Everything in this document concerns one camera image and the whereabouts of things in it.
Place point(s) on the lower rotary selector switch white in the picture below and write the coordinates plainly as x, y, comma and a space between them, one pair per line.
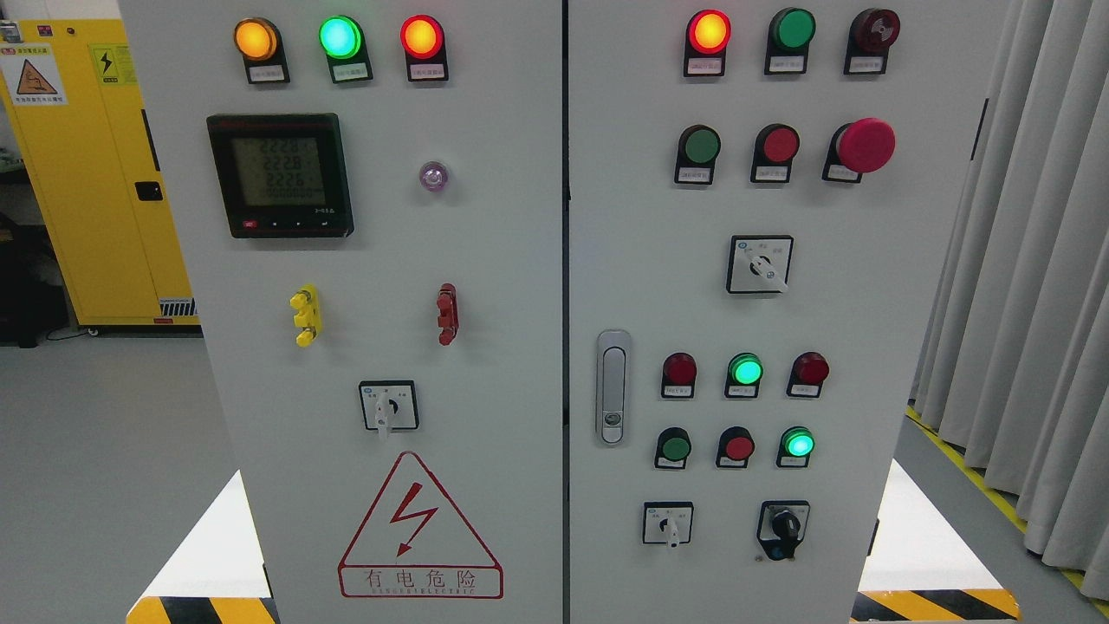
667, 523

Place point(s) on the red push button upper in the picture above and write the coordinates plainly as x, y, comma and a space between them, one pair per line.
774, 150

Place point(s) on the black digital power meter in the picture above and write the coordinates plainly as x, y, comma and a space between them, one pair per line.
282, 175

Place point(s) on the red electric danger warning sticker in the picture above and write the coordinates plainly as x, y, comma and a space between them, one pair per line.
414, 542

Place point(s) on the red push button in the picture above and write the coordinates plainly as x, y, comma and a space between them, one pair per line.
734, 449
774, 150

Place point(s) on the yellow safety storage cabinet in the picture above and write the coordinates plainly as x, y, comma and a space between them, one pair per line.
77, 111

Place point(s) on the red terminal connector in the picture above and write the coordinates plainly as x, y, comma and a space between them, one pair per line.
448, 313

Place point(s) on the red push button lower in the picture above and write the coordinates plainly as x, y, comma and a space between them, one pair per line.
734, 449

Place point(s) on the red lit indicator right door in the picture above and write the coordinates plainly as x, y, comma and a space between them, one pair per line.
706, 39

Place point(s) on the black knob selector switch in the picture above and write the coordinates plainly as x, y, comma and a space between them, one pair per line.
782, 527

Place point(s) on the green lit indicator light top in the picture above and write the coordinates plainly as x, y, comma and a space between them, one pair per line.
343, 43

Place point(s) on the grey electrical control cabinet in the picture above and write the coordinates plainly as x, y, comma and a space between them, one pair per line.
559, 125

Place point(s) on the dark red buzzer indicator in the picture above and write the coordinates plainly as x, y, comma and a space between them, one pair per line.
872, 34

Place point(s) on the green push button upper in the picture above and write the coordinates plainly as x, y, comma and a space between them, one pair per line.
697, 151

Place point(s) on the green lit push button lower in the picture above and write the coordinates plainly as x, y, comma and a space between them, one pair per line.
796, 446

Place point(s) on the green lit indicator lower middle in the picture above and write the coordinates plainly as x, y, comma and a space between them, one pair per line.
743, 377

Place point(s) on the grey cabinet door handle lock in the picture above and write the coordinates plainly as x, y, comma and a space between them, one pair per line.
613, 348

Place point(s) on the dark red indicator lower right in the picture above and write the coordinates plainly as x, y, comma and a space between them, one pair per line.
807, 376

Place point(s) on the dark green indicator top right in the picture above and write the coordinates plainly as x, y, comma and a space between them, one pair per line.
787, 44

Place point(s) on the door rotary selector switch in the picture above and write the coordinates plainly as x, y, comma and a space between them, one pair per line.
389, 406

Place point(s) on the small clear lamp bulb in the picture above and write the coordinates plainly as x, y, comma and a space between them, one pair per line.
433, 176

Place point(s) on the dark red indicator lower left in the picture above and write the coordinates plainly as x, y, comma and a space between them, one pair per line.
678, 377

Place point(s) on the red lit indicator door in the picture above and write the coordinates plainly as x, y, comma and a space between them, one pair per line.
706, 39
424, 44

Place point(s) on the orange indicator light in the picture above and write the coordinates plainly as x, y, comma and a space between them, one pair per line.
260, 44

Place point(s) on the grey curtain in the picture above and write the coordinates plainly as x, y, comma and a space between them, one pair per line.
1015, 363

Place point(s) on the red emergency stop mushroom button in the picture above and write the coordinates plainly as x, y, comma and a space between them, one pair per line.
859, 147

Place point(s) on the upper right rotary selector switch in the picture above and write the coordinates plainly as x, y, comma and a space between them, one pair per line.
759, 265

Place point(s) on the red lit indicator left door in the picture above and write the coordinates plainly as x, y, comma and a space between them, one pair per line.
424, 44

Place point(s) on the yellow terminal connector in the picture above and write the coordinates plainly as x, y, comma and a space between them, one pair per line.
307, 318

